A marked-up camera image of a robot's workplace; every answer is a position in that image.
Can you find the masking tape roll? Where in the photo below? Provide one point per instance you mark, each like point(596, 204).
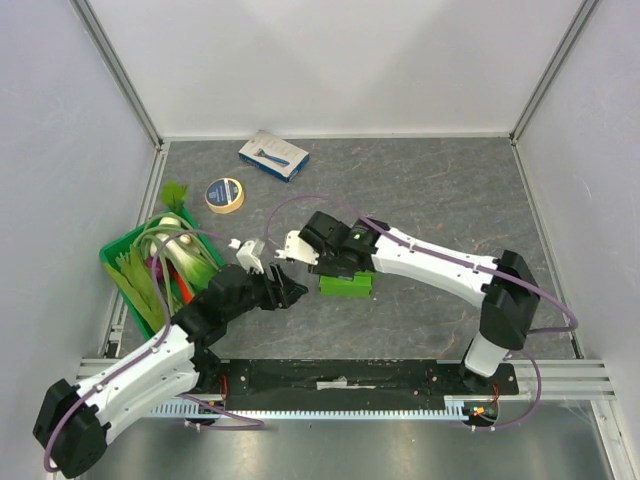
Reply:
point(224, 195)

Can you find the green plastic basket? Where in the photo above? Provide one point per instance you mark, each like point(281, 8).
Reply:
point(141, 291)

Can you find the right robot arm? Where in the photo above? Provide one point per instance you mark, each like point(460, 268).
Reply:
point(502, 288)

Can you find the toy green leaf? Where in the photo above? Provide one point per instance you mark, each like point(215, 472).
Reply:
point(173, 196)

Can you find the green paper box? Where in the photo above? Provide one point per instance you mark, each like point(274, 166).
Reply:
point(360, 286)

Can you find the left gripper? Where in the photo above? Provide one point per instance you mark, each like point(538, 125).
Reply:
point(281, 295)

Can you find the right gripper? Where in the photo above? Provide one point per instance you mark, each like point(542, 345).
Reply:
point(310, 240)

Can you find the white toy radish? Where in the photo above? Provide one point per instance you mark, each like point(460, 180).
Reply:
point(170, 223)

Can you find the orange toy carrot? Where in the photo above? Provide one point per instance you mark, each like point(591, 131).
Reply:
point(183, 287)

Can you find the white razor box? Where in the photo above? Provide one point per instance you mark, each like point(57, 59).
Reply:
point(274, 155)

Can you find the toy bok choy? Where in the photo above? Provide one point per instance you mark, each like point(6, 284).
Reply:
point(194, 269)

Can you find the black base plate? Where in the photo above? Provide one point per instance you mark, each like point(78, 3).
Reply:
point(242, 377)

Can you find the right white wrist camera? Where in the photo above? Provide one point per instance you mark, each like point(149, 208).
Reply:
point(296, 249)

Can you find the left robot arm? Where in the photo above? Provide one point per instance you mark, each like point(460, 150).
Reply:
point(77, 422)

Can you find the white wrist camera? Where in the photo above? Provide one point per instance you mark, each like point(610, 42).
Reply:
point(248, 254)
point(296, 249)

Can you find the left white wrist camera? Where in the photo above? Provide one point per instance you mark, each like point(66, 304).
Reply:
point(248, 254)

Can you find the purple toy onion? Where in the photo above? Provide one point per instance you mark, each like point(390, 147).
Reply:
point(157, 267)

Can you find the slotted cable duct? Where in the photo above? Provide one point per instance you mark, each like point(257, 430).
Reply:
point(185, 409)

